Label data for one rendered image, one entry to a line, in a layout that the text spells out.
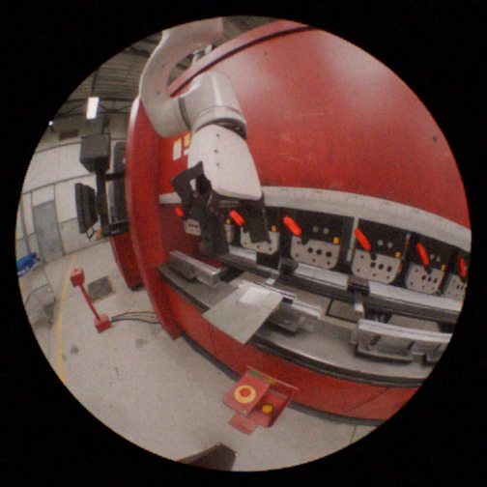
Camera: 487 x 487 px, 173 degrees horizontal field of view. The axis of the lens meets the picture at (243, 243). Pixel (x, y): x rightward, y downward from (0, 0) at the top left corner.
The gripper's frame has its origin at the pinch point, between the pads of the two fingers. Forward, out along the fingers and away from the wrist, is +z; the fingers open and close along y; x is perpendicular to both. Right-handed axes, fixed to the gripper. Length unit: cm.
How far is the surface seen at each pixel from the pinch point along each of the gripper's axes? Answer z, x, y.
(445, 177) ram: -6, 51, -26
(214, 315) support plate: 23.4, -26.9, -12.3
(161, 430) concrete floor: 121, -73, 44
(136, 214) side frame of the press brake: -30, -93, -13
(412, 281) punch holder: 21, 35, -29
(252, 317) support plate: 26.1, -16.4, -19.2
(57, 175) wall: -374, -613, 212
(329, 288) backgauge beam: 34, 4, -59
